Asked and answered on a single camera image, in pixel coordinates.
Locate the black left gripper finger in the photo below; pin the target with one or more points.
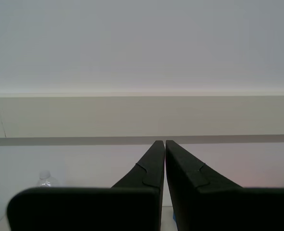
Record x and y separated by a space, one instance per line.
122 207
216 207

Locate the blue block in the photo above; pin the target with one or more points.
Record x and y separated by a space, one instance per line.
174 216

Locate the clear plastic water bottle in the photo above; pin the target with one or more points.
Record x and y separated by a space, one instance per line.
45 180

